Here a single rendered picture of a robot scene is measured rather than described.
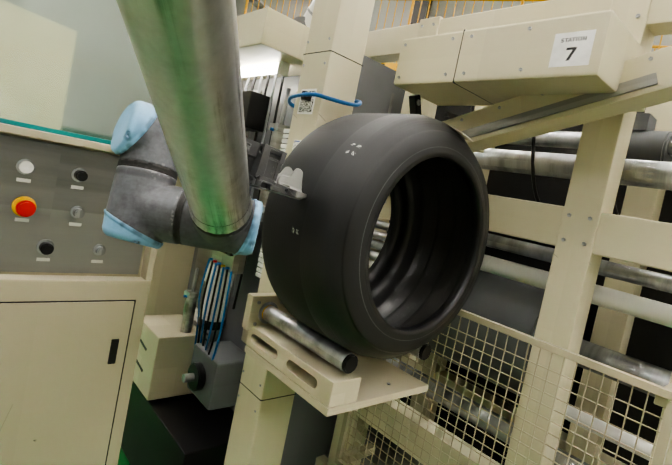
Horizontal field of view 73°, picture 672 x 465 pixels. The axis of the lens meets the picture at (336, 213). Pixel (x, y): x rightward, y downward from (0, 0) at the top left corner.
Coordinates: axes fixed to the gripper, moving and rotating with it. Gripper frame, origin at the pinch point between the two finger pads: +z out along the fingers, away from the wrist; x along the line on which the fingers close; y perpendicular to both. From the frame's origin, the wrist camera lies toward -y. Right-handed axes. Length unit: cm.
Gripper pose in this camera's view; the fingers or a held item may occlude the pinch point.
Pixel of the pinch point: (299, 197)
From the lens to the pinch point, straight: 94.3
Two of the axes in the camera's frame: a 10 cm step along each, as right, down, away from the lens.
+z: 7.0, 2.3, 6.7
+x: -6.5, -1.7, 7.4
